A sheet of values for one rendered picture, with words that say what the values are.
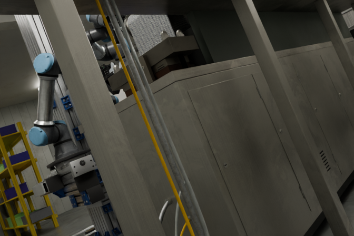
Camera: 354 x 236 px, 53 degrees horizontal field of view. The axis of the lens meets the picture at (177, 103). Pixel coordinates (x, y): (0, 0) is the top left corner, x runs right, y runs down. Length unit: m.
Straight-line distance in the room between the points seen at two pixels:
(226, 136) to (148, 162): 0.33
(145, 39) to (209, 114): 0.54
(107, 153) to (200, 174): 0.59
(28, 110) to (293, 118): 8.71
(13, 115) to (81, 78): 8.93
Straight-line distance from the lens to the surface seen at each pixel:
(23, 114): 9.75
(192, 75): 1.34
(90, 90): 0.79
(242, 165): 1.40
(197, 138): 1.25
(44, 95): 2.18
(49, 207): 6.92
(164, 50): 1.36
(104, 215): 2.53
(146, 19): 1.68
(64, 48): 0.82
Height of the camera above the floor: 0.68
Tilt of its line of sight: 5 degrees up
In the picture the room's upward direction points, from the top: 22 degrees counter-clockwise
